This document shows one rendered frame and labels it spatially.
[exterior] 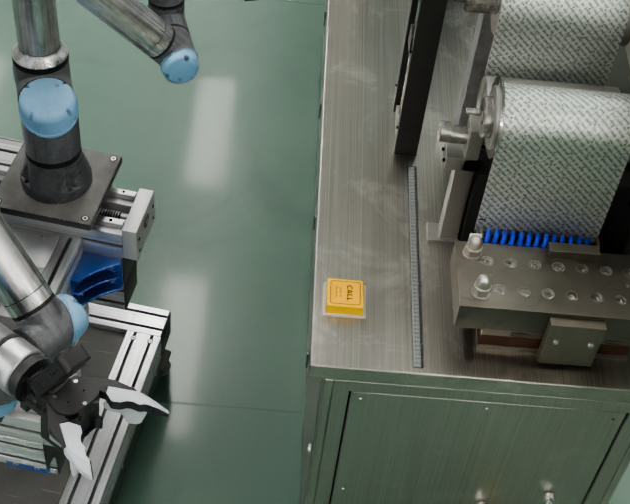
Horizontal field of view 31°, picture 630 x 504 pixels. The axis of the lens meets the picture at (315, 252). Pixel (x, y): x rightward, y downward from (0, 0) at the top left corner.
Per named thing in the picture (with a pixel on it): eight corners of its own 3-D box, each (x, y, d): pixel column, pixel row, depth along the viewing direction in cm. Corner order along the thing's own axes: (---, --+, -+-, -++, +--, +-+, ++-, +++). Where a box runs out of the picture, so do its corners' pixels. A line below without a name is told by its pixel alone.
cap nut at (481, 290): (470, 284, 204) (474, 267, 201) (490, 285, 204) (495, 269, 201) (471, 299, 201) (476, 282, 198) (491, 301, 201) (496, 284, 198)
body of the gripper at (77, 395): (107, 429, 161) (47, 385, 166) (110, 389, 156) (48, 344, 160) (69, 460, 156) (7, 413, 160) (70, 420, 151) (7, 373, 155)
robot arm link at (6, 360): (26, 328, 161) (-18, 357, 156) (49, 344, 160) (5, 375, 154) (26, 363, 166) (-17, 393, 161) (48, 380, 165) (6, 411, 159)
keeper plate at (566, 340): (536, 354, 209) (550, 316, 201) (589, 358, 210) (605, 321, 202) (537, 364, 208) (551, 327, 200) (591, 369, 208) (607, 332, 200)
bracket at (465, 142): (423, 226, 231) (449, 111, 209) (455, 228, 232) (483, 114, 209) (424, 243, 228) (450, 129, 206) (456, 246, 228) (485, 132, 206)
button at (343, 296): (326, 285, 218) (327, 277, 216) (362, 288, 218) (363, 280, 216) (325, 313, 213) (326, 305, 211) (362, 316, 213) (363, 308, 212)
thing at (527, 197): (474, 229, 215) (493, 158, 201) (595, 239, 216) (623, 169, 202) (474, 231, 214) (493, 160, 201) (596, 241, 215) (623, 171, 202)
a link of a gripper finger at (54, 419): (88, 451, 151) (78, 402, 156) (89, 443, 149) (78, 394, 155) (52, 456, 149) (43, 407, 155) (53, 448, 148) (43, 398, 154)
